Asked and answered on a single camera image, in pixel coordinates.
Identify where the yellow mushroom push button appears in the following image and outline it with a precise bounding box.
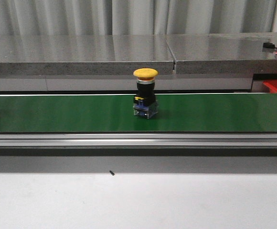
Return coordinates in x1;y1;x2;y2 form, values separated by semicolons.
133;68;158;119

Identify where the grey stone counter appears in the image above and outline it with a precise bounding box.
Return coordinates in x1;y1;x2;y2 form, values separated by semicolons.
0;32;277;93

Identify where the green conveyor belt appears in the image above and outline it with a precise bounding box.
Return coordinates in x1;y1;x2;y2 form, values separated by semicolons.
0;94;277;133

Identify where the white pleated curtain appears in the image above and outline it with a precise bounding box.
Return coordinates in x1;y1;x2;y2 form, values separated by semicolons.
0;0;277;35

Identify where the aluminium conveyor frame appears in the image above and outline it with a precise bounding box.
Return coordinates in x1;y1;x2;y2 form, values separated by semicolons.
0;133;277;148

